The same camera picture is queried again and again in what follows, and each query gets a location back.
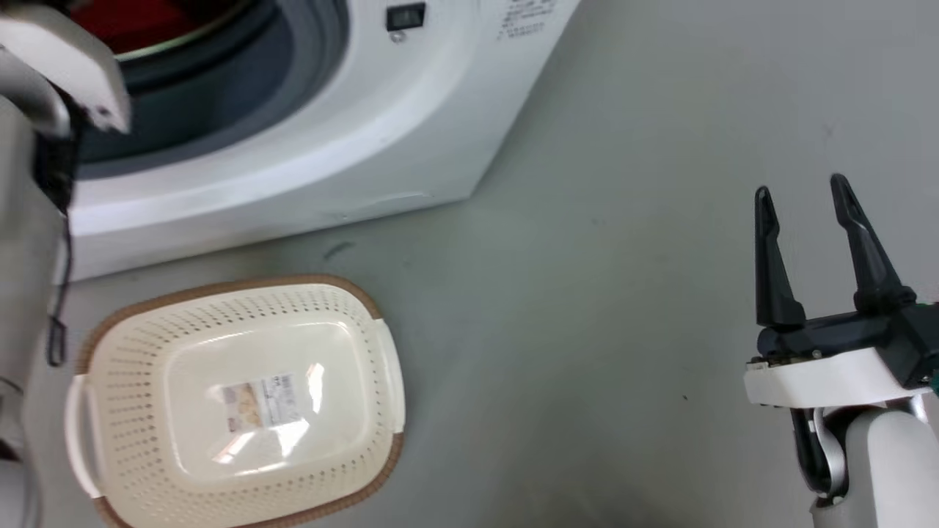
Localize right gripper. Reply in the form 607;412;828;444
744;173;939;408

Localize white front-loading washing machine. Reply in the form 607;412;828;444
51;0;582;284

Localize cream perforated laundry basket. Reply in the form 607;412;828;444
64;275;407;528

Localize black door latch socket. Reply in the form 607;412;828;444
386;3;427;32

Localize paper sticker label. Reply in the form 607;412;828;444
222;373;310;434

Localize grey rubber door gasket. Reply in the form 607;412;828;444
76;0;351;181

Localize red garment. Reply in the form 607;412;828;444
67;0;252;56

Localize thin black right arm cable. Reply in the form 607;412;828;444
791;408;833;494

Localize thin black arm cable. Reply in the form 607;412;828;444
35;132;80;368
791;408;833;494

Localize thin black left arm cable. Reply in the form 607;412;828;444
35;132;80;368

